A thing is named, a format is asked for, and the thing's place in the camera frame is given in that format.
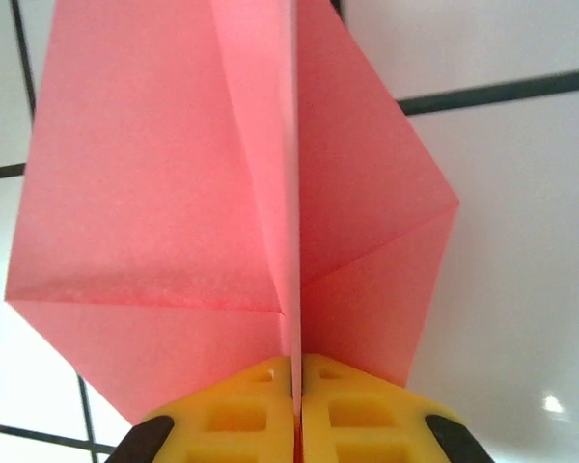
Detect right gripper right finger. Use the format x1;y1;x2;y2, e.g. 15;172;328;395
299;353;483;463

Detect pink square cloth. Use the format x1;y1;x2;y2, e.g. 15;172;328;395
4;0;461;428

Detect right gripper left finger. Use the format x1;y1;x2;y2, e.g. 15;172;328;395
105;355;296;463

